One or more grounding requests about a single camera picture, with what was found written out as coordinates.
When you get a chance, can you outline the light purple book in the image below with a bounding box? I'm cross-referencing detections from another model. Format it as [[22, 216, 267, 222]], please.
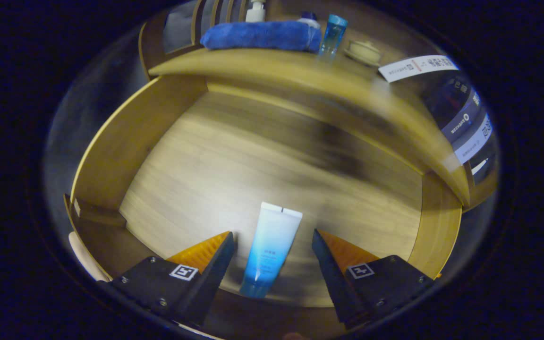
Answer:
[[451, 113, 493, 165]]

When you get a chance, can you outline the blue and white tube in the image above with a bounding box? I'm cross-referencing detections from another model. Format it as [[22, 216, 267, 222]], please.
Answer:
[[239, 202, 303, 299]]

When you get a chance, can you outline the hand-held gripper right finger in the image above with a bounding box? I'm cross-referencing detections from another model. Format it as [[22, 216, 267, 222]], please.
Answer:
[[312, 229, 435, 330]]

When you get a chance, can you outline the wooden drawer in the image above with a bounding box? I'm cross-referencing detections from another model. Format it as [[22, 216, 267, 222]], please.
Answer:
[[63, 73, 464, 340]]

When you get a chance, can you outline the white bottle with blue cap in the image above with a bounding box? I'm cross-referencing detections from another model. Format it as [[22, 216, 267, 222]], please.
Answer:
[[298, 12, 321, 29]]

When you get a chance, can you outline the white book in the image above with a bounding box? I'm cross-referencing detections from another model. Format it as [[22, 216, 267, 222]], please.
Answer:
[[378, 55, 459, 83]]

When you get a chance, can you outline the white pump bottle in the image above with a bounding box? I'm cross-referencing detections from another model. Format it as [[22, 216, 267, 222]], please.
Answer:
[[245, 0, 267, 23]]

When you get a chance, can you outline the clear blue bottle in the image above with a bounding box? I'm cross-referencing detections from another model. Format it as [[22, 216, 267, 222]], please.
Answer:
[[318, 14, 349, 60]]

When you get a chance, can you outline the beige ceramic lidded cup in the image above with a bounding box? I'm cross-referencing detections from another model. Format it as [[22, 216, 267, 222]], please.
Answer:
[[344, 40, 382, 67]]

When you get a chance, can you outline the black backdrop cloth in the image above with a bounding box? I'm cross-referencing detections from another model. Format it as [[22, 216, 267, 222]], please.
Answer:
[[45, 19, 159, 227]]

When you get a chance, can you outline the rolled blue towel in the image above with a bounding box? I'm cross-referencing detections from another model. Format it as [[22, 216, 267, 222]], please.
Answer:
[[200, 20, 322, 52]]

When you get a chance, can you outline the wooden countertop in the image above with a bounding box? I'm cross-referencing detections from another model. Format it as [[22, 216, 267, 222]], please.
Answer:
[[148, 47, 471, 206]]

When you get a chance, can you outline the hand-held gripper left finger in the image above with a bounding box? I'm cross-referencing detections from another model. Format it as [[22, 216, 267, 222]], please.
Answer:
[[97, 231, 236, 327]]

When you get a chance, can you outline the dark blue book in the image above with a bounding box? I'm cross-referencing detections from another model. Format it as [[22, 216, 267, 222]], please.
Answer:
[[423, 78, 483, 140]]

